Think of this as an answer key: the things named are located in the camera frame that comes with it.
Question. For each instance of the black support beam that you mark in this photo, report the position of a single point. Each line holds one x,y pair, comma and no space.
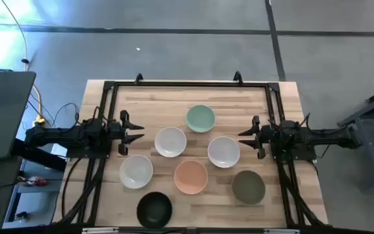
44,159

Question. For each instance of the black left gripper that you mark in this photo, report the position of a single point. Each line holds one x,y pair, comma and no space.
115,131

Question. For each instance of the black bowl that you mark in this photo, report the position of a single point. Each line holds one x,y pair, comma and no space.
154,210

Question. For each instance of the olive green bowl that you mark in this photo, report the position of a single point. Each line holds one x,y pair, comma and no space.
248,187

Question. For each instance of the mint green bowl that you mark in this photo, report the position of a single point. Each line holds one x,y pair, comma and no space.
200,118

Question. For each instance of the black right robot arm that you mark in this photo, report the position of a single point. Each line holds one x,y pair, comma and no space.
323,135

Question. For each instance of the small red object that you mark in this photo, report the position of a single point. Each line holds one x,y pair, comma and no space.
36,181

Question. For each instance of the black aluminium table frame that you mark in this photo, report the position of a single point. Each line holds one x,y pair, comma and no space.
190,84

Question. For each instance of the white bowl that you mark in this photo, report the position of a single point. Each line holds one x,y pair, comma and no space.
136,171
170,142
223,151

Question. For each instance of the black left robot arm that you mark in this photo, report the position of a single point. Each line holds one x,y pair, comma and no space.
60,135

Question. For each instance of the grey shelf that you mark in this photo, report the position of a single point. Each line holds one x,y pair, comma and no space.
41,204

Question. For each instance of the peach bowl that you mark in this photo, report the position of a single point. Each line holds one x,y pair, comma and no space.
191,177

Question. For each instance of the white bracket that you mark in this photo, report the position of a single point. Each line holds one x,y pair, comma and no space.
100,230
281,231

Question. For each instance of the black frame clamp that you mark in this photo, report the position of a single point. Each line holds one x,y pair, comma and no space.
238,77
138,78

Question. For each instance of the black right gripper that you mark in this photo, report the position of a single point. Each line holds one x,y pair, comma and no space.
266,135

